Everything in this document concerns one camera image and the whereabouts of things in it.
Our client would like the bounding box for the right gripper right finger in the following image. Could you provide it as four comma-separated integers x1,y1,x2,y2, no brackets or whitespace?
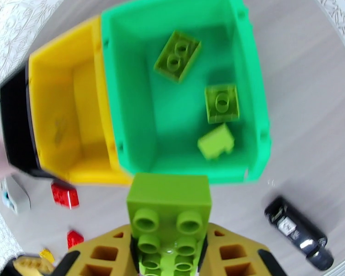
199,222,289,276

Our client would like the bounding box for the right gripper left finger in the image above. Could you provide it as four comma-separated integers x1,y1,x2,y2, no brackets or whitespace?
50,223,139,276

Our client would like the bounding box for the yellow lego brick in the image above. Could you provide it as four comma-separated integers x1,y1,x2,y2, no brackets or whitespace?
39,247,56,265

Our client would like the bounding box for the red lego brick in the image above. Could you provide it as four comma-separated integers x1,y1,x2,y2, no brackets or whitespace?
51,181,80,210
66,230,85,250

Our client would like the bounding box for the long green lego brick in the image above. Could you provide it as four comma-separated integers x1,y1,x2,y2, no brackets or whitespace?
126,172,213,276

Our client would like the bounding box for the black cylindrical marker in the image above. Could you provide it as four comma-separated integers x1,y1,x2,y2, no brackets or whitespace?
264,195,334,271

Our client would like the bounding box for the small white grey box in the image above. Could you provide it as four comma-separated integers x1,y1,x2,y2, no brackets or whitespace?
0,174,32,214

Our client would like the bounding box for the yellow plastic bin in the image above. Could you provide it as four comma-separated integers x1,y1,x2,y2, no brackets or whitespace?
28,15,133,185

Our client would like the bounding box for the black plastic bin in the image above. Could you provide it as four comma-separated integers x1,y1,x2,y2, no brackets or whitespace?
0,66,57,179

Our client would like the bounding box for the green plastic bin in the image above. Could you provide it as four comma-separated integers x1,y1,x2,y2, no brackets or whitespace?
100,0,272,185

